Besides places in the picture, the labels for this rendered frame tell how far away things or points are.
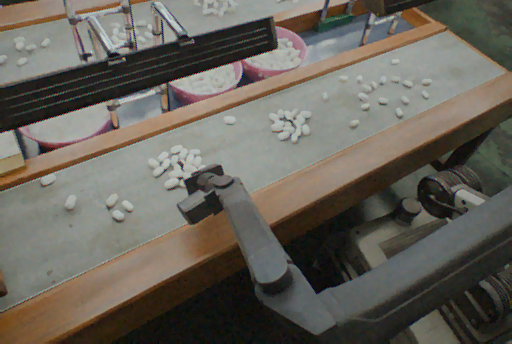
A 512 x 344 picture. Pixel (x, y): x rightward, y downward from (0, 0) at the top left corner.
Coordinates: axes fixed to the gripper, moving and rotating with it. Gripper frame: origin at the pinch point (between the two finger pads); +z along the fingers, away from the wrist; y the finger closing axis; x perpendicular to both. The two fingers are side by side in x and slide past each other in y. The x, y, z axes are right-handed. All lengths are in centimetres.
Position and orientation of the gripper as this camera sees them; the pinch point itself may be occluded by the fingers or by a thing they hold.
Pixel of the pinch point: (194, 177)
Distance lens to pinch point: 105.0
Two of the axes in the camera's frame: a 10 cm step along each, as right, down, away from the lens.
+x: 2.7, 9.2, 2.6
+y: -8.3, 3.7, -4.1
